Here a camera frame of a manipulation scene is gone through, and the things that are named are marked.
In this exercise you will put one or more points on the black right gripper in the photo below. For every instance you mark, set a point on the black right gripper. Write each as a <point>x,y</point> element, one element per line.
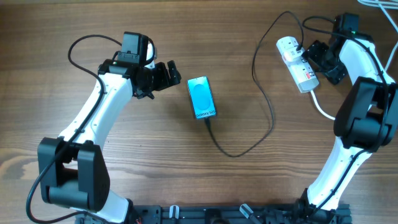
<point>334,74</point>

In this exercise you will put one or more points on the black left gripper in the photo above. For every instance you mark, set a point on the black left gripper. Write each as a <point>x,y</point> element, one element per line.
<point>163,81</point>

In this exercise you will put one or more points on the Galaxy S25 smartphone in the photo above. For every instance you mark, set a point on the Galaxy S25 smartphone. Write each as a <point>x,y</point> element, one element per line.
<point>201,97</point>

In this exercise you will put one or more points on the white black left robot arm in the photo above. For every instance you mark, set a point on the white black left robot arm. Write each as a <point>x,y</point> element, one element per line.
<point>72,170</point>

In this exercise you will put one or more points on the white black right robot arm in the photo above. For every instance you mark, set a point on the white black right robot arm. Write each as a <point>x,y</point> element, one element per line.
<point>366,120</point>

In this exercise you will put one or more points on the white charger plug adapter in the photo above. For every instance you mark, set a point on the white charger plug adapter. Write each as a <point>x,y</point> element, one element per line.
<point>292,55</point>

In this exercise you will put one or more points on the white power strip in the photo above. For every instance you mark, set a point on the white power strip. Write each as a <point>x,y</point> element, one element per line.
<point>302,73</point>

